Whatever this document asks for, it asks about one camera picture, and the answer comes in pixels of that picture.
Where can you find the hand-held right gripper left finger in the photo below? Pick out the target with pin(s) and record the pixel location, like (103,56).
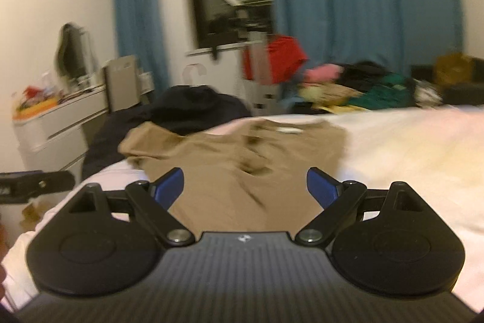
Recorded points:
(170,186)

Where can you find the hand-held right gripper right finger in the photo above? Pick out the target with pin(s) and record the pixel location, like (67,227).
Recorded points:
(321,187)

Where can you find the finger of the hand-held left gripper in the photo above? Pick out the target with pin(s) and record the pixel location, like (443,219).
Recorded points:
(45,182)

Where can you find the khaki printed t-shirt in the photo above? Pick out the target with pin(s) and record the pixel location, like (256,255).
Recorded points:
(242,175)

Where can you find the white clothes hanger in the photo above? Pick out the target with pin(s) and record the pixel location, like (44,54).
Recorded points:
(194,72)

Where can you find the white dresser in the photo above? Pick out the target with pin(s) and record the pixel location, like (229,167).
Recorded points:
(60,130)

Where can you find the orange box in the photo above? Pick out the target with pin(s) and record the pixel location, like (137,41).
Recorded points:
(36,108)

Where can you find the dark navy garment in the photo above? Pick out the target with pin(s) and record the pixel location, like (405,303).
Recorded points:
(181,111)

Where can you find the bed with pastel sheet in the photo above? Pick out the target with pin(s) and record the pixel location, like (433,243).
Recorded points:
(408,156)

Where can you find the beige cloth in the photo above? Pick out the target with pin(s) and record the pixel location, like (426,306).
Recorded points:
(332,94)

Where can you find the green cloth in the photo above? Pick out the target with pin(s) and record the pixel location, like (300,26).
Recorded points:
(382,94)

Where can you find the beige backed chair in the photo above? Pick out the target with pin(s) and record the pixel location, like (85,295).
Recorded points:
(121,84)

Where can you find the pink cloth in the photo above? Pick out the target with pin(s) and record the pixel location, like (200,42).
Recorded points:
(323,73)

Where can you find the wavy framed mirror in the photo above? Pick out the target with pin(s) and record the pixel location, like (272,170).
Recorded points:
(73,54)

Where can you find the red shirt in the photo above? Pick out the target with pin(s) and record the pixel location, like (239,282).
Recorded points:
(281,58)

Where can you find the white crumpled cloth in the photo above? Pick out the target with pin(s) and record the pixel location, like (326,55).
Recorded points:
(427,92)

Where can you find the garment steamer stand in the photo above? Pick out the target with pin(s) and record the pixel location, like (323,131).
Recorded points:
(257,54)

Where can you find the black sofa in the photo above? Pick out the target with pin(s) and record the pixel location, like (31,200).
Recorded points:
(463,94)

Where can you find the narrow blue curtain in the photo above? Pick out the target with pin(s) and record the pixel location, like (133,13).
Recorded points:
(140,12)

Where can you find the brown paper bag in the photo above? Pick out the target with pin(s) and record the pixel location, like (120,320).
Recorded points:
(452,67)

